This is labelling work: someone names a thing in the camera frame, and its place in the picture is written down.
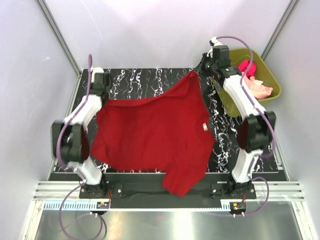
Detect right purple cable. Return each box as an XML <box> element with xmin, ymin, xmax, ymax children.
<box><xmin>216</xmin><ymin>35</ymin><xmax>277</xmax><ymax>158</ymax></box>

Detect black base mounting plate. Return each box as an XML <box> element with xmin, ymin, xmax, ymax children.
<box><xmin>79</xmin><ymin>172</ymin><xmax>257</xmax><ymax>200</ymax></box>

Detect white slotted cable duct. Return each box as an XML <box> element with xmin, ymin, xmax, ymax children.
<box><xmin>44</xmin><ymin>200</ymin><xmax>245</xmax><ymax>213</ymax></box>

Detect olive green plastic bin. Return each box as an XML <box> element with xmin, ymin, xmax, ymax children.
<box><xmin>211</xmin><ymin>48</ymin><xmax>282</xmax><ymax>118</ymax></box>

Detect pink peach t-shirt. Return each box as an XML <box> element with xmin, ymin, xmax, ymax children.
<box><xmin>244</xmin><ymin>76</ymin><xmax>273</xmax><ymax>100</ymax></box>

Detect aluminium frame rail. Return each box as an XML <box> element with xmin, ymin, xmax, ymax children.
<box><xmin>34</xmin><ymin>181</ymin><xmax>304</xmax><ymax>202</ymax></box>

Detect black marble pattern mat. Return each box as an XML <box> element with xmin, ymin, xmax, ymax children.
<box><xmin>51</xmin><ymin>67</ymin><xmax>280</xmax><ymax>174</ymax></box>

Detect purple cable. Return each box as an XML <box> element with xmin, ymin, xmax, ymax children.
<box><xmin>216</xmin><ymin>35</ymin><xmax>277</xmax><ymax>158</ymax></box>
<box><xmin>55</xmin><ymin>53</ymin><xmax>106</xmax><ymax>168</ymax></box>

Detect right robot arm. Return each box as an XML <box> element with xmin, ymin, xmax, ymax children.
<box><xmin>198</xmin><ymin>36</ymin><xmax>276</xmax><ymax>199</ymax></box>

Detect aluminium corner post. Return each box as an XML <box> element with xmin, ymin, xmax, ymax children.
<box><xmin>35</xmin><ymin>0</ymin><xmax>82</xmax><ymax>77</ymax></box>
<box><xmin>261</xmin><ymin>0</ymin><xmax>300</xmax><ymax>60</ymax></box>

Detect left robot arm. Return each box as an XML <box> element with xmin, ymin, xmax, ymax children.
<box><xmin>51</xmin><ymin>67</ymin><xmax>112</xmax><ymax>198</ymax></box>

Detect magenta t-shirt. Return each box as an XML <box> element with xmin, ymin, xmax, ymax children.
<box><xmin>236</xmin><ymin>59</ymin><xmax>258</xmax><ymax>77</ymax></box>

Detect right aluminium corner post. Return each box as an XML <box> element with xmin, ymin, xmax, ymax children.
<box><xmin>261</xmin><ymin>0</ymin><xmax>300</xmax><ymax>60</ymax></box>

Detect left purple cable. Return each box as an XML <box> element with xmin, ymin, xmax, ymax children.
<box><xmin>55</xmin><ymin>53</ymin><xmax>106</xmax><ymax>168</ymax></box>

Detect red t-shirt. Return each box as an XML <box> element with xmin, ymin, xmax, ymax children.
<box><xmin>91</xmin><ymin>71</ymin><xmax>215</xmax><ymax>197</ymax></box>

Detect left aluminium corner post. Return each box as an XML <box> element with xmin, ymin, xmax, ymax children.
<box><xmin>35</xmin><ymin>0</ymin><xmax>82</xmax><ymax>77</ymax></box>

